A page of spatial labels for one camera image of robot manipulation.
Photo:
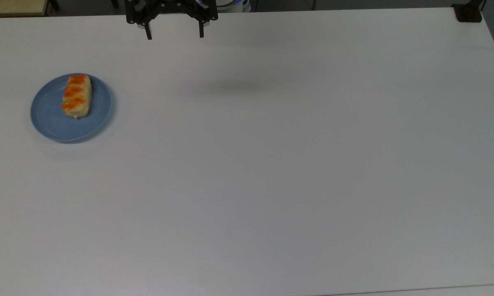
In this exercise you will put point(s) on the light wooden table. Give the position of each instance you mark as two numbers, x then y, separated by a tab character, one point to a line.
16	7

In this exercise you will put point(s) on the black table clamp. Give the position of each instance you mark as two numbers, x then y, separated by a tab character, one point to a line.
469	12

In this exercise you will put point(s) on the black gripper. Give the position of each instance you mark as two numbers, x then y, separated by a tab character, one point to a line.
172	7

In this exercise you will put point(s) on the blue round plate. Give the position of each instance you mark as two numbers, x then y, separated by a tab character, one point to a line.
49	119

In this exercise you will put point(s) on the orange glazed bread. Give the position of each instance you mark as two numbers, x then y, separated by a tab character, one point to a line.
77	95

